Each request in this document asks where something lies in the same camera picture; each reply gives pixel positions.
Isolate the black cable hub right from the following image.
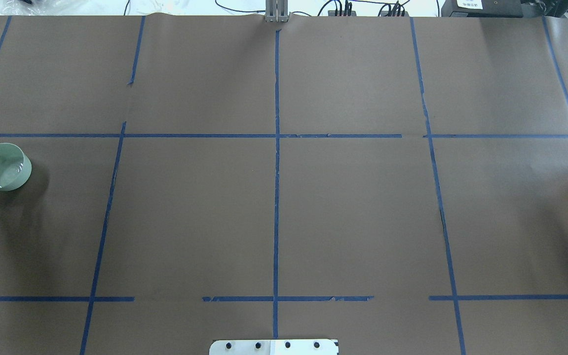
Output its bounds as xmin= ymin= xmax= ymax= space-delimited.
xmin=377 ymin=1 xmax=408 ymax=17

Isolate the grey metal camera post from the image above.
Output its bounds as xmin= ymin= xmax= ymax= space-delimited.
xmin=264 ymin=0 xmax=290 ymax=23

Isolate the pale green ceramic bowl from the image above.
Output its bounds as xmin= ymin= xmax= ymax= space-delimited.
xmin=0 ymin=143 xmax=33 ymax=191

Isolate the black device with label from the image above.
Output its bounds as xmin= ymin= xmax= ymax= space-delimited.
xmin=440 ymin=0 xmax=523 ymax=18

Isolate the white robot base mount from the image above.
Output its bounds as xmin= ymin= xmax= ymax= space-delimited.
xmin=209 ymin=339 xmax=340 ymax=355

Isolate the black cable hub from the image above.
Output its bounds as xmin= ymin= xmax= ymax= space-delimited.
xmin=327 ymin=0 xmax=356 ymax=17
xmin=377 ymin=1 xmax=408 ymax=17

